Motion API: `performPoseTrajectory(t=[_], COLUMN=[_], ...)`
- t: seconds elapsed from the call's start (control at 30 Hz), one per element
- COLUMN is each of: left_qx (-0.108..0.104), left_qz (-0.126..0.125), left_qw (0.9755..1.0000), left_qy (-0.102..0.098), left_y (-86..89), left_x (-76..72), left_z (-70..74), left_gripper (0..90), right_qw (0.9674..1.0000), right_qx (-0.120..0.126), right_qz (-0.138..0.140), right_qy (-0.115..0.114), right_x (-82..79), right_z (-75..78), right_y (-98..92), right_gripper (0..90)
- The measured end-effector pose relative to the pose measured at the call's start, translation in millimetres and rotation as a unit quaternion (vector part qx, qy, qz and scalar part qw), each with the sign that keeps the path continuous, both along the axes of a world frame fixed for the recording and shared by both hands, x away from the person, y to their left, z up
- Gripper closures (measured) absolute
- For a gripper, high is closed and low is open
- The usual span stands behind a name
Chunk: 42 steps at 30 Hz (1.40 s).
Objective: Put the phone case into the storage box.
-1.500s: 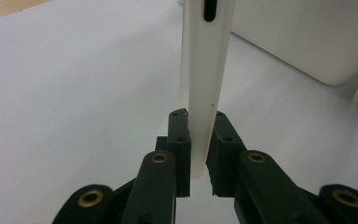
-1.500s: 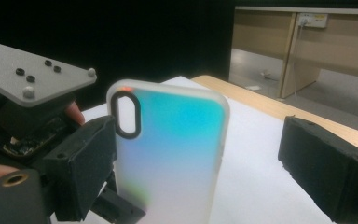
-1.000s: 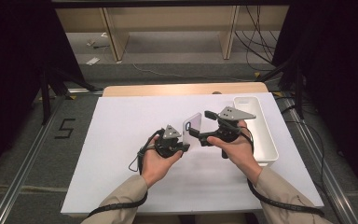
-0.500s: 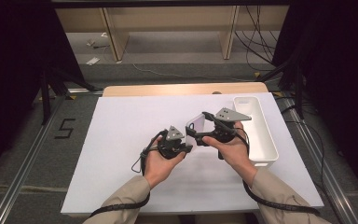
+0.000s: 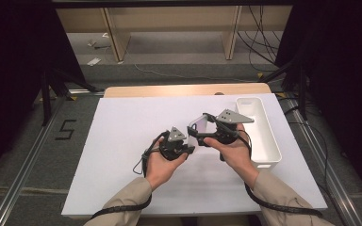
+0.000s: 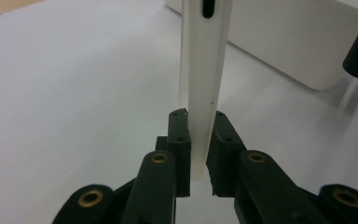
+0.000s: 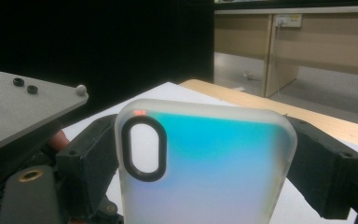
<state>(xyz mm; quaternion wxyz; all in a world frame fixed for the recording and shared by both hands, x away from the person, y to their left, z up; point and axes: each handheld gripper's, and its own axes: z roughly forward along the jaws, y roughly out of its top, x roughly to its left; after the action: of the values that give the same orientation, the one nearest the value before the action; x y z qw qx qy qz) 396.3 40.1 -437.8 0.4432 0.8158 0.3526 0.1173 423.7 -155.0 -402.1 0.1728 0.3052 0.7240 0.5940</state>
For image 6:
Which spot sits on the iridescent phone case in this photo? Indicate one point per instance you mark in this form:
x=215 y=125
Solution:
x=202 y=77

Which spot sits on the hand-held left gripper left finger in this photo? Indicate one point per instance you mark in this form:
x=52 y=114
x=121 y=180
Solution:
x=180 y=155

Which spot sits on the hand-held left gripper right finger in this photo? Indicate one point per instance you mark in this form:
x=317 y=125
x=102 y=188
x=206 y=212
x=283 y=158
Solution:
x=223 y=161

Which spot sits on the white plastic bin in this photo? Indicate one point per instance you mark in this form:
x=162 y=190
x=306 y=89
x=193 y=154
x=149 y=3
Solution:
x=276 y=40

